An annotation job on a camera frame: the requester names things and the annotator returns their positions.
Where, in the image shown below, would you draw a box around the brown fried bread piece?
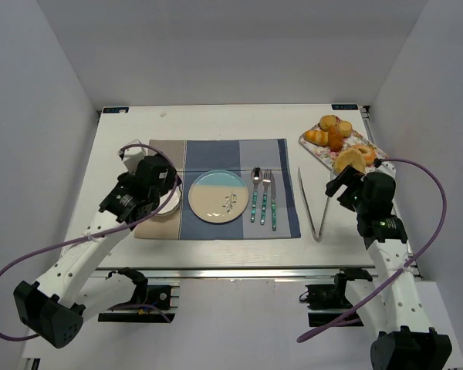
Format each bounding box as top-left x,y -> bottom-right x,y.
328,126 -> 344,152

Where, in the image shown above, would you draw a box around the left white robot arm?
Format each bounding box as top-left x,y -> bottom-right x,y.
13,154 -> 177,348

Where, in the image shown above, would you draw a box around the teal handled knife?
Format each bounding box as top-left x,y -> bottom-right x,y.
270,172 -> 277,231

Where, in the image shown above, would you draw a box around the purple cable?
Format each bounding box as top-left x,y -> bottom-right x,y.
296,157 -> 448,344
0,143 -> 179,342

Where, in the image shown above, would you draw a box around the round bun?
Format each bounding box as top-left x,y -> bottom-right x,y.
337,120 -> 353,137
319,115 -> 338,132

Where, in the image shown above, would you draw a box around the left blue table label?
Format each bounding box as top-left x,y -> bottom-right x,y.
102,106 -> 129,114

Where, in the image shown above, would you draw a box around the blue beige round plate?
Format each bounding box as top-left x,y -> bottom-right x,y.
188,170 -> 249,224

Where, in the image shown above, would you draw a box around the white scalloped bowl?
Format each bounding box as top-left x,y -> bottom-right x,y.
155,185 -> 181,217

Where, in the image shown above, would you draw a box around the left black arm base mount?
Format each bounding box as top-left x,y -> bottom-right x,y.
97,267 -> 179,324

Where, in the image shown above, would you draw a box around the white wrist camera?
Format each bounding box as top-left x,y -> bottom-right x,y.
373,158 -> 396,179
118,146 -> 147,173

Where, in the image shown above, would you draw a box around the glazed orange donut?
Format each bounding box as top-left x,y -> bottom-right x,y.
351,144 -> 377,167

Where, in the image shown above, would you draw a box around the right blue table label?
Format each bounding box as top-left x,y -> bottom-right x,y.
331,104 -> 359,111

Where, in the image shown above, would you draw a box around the plain bagel bread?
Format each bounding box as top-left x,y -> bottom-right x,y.
333,148 -> 366,174

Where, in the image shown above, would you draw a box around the floral rectangular tray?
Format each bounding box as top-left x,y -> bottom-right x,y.
299,122 -> 390,173

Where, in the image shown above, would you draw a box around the teal handled spoon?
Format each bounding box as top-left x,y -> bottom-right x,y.
250,166 -> 262,223

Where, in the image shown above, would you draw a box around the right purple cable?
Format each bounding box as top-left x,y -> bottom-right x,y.
296,157 -> 448,344

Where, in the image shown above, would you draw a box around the round bun left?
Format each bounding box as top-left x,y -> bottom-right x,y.
319,115 -> 338,132

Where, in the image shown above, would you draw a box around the teal handled fork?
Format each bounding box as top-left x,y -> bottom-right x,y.
260,169 -> 272,225

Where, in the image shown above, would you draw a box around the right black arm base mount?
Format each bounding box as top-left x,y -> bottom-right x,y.
299,267 -> 373,328

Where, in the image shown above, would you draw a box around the blue table label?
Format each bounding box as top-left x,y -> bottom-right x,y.
331,104 -> 359,111
102,106 -> 129,114

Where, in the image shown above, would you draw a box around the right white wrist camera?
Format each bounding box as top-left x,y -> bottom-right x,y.
373,158 -> 396,179

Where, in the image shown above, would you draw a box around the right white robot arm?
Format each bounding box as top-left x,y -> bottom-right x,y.
326,166 -> 452,369

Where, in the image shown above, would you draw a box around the striped croissant bread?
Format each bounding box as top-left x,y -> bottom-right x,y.
304,129 -> 329,146

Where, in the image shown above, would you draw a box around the blue grey patchwork placemat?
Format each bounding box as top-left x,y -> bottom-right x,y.
134,139 -> 301,241

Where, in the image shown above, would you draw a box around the metal tongs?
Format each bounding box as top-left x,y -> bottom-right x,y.
297,167 -> 330,243

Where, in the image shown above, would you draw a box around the round bun right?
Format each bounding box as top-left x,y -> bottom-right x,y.
337,120 -> 353,137

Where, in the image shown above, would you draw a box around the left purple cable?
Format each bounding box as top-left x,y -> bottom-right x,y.
0,143 -> 179,342

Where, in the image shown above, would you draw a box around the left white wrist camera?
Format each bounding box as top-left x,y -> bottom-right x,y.
118,146 -> 147,173

